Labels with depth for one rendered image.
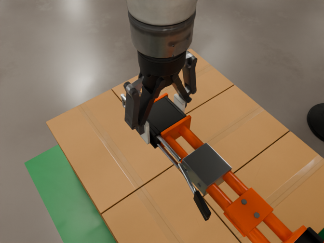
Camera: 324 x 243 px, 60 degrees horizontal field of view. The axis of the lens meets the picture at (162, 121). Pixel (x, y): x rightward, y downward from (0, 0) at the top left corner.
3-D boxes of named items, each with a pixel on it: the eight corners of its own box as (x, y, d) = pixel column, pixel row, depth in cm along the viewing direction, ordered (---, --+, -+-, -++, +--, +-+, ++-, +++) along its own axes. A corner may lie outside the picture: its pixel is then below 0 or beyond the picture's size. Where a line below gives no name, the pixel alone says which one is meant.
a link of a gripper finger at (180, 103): (173, 94, 56) (176, 92, 57) (172, 114, 62) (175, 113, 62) (182, 103, 55) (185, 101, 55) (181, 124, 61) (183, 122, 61)
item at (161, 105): (189, 130, 60) (192, 116, 56) (162, 148, 58) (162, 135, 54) (166, 106, 64) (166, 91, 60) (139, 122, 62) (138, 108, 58)
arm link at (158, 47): (210, 10, 36) (205, 47, 41) (168, -20, 40) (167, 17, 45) (153, 36, 33) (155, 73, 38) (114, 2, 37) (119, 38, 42)
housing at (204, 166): (229, 177, 54) (234, 166, 51) (203, 197, 52) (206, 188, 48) (204, 152, 57) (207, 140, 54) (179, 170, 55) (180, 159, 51)
